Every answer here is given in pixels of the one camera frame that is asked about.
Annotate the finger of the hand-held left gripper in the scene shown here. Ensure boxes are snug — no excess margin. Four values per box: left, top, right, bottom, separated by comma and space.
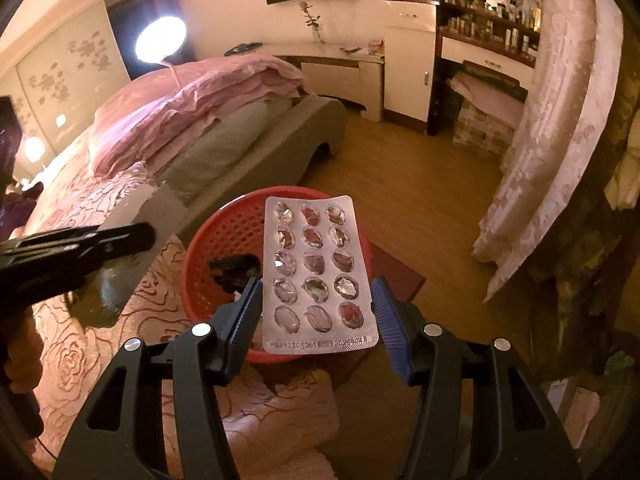
0, 265, 88, 322
0, 222, 156, 286

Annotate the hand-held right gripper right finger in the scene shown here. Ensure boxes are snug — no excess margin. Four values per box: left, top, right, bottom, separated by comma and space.
370, 276, 583, 480

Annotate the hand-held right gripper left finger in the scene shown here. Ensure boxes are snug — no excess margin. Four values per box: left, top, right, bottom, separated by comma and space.
52, 276, 264, 480

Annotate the black plastic bag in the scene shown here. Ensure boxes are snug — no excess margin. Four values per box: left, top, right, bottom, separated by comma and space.
207, 254, 263, 303

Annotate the red plastic basket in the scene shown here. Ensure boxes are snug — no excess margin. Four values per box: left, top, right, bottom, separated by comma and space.
181, 186, 373, 366

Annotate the silver blister pack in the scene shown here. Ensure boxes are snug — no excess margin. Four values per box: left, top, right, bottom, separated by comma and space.
262, 192, 381, 352

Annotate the person's left hand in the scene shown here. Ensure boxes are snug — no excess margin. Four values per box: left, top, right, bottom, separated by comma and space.
2, 312, 43, 393

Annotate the dark wooden stool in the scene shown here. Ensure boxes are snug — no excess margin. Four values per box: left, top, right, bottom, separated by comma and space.
260, 242, 427, 401

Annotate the rose patterned blanket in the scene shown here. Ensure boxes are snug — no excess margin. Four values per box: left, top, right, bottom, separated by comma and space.
22, 160, 341, 480

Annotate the dark purple plush toy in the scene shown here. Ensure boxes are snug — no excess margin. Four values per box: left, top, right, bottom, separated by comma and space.
0, 125, 31, 241

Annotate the white fluffy rug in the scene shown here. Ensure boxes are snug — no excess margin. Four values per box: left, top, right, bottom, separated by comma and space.
280, 447, 346, 480

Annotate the folded pink quilt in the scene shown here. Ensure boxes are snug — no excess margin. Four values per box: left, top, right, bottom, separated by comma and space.
89, 55, 307, 178

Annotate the bed with pink floral sheet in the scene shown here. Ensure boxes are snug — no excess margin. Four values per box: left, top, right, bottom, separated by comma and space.
0, 95, 347, 241

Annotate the flower decorated wardrobe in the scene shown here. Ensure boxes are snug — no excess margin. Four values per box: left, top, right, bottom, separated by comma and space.
0, 22, 133, 181

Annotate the stack of wrapped cartons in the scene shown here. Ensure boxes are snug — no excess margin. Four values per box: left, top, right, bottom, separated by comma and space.
452, 97, 518, 161

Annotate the olive patterned curtain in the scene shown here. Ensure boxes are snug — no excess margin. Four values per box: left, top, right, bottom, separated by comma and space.
525, 10, 640, 381

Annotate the dark door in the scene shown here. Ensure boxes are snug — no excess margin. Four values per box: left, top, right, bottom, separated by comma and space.
102, 0, 176, 81

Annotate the pink patterned curtain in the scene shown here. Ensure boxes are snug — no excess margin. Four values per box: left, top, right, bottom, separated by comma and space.
472, 0, 626, 303

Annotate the pink cloth covered chair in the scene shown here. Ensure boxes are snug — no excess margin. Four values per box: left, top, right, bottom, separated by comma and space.
445, 60, 530, 126

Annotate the white cabinet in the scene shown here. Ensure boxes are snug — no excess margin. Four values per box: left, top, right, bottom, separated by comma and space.
382, 0, 443, 128

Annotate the white curved desk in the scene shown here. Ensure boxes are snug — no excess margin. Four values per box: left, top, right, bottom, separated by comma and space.
222, 40, 386, 122

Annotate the dark wooden dressing table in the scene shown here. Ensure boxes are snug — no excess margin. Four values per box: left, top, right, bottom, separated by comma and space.
427, 2, 541, 136

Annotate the pink rose in vase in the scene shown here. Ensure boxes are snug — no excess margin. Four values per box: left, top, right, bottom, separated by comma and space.
298, 1, 326, 45

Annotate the row of cosmetic bottles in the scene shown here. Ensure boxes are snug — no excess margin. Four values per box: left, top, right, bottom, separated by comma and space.
400, 0, 543, 56

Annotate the glowing wall lamp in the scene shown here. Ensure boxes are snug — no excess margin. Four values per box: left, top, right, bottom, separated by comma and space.
22, 136, 47, 163

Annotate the ring light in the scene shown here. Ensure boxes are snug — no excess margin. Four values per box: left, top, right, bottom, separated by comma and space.
135, 15, 188, 88

